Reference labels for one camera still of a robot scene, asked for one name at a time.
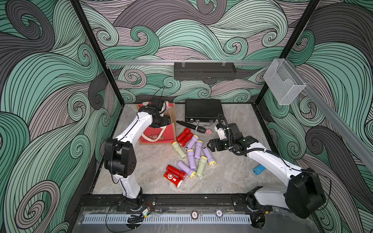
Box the red flashlight white rim logo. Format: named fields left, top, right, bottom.
left=164, top=171, right=184, bottom=188

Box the green flashlight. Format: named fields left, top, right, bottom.
left=172, top=141, right=187, bottom=159
left=196, top=156, right=207, bottom=178

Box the black wall shelf tray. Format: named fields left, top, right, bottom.
left=173, top=62, right=237, bottom=81

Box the white slotted cable duct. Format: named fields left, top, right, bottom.
left=82, top=214, right=252, bottom=225

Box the black hard case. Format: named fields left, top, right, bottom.
left=185, top=99, right=223, bottom=123

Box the green flashlight right lower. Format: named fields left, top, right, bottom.
left=196, top=156, right=207, bottom=178

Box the purple flashlight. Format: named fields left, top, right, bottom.
left=185, top=135, right=199, bottom=150
left=194, top=140, right=204, bottom=159
left=203, top=147, right=216, bottom=167
left=177, top=161, right=196, bottom=179
left=187, top=149, right=196, bottom=170

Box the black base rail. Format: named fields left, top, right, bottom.
left=78, top=193, right=273, bottom=213

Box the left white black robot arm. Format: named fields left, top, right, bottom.
left=104, top=97, right=171, bottom=201

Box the clear plastic wall bin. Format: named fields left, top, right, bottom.
left=264, top=58, right=306, bottom=105

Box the small blue object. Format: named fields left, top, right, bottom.
left=253, top=165, right=266, bottom=175

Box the red jute tote bag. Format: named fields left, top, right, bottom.
left=139, top=101, right=176, bottom=145

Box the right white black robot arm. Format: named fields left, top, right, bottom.
left=207, top=123, right=326, bottom=218

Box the red flashlight top lower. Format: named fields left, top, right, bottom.
left=179, top=133, right=193, bottom=147

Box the black microphone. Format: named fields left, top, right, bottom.
left=176, top=120, right=207, bottom=134

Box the red flashlight dark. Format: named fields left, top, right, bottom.
left=167, top=165, right=187, bottom=180

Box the red flashlight top upper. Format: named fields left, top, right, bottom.
left=176, top=128, right=190, bottom=142

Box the green flashlight left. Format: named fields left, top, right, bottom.
left=172, top=141, right=187, bottom=159

